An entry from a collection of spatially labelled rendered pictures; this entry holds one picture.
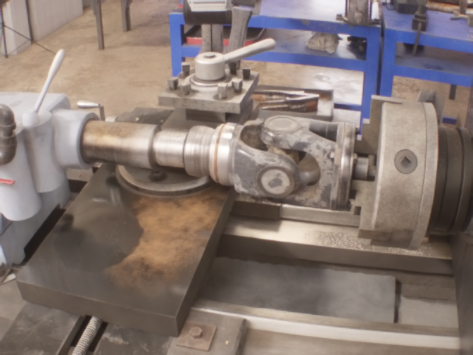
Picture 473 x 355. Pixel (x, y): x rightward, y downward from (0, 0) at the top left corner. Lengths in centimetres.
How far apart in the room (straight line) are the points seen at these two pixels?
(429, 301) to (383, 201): 48
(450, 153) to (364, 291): 47
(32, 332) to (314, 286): 62
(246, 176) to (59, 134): 36
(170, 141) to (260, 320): 35
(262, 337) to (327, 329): 12
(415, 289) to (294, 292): 29
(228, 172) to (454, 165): 37
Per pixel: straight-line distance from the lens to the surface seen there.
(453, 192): 84
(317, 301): 116
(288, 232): 117
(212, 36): 212
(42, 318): 98
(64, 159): 101
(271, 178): 86
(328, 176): 87
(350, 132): 86
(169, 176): 114
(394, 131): 81
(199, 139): 91
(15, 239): 115
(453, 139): 87
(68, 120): 100
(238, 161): 87
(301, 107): 299
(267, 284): 120
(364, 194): 86
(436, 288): 127
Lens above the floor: 156
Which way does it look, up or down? 33 degrees down
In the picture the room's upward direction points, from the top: 1 degrees counter-clockwise
